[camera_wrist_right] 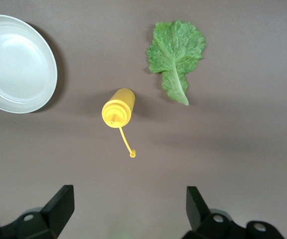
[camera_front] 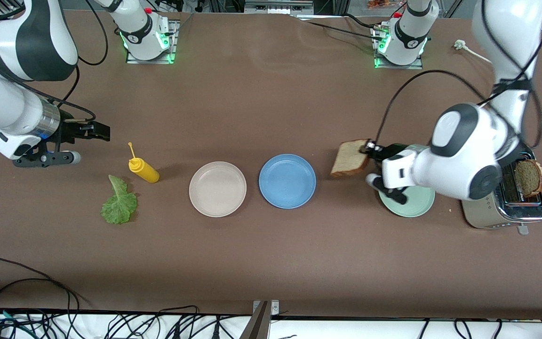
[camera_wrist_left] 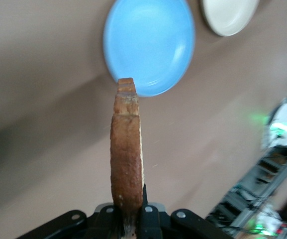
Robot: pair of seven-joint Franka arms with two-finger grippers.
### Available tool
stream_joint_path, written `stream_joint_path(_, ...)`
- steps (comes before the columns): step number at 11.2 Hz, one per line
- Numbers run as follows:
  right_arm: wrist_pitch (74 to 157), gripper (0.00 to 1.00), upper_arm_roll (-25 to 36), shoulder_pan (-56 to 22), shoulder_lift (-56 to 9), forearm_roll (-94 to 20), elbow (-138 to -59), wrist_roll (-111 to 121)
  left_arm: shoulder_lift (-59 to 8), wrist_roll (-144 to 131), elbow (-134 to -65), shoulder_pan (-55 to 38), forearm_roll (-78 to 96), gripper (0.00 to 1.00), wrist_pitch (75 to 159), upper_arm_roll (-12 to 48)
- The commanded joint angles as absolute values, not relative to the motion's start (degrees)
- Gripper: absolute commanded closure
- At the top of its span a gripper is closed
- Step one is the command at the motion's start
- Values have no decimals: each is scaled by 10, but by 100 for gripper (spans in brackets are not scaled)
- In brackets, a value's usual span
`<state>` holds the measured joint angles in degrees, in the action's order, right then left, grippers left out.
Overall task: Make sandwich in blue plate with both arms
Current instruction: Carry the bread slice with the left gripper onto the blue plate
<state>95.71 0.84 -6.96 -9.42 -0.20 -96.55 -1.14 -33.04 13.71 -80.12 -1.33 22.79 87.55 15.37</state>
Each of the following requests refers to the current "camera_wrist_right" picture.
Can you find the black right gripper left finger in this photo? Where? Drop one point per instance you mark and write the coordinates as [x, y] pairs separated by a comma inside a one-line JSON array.
[[56, 214]]

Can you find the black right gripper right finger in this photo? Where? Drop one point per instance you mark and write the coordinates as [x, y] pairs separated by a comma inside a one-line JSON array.
[[199, 216]]

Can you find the yellow mustard squeeze bottle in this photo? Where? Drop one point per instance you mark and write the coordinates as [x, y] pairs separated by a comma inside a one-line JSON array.
[[119, 107]]

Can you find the green lettuce leaf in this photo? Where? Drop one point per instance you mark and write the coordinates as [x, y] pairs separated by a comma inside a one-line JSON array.
[[175, 54]]

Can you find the beige plate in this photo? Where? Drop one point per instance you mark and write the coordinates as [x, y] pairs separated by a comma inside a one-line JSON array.
[[14, 64]]

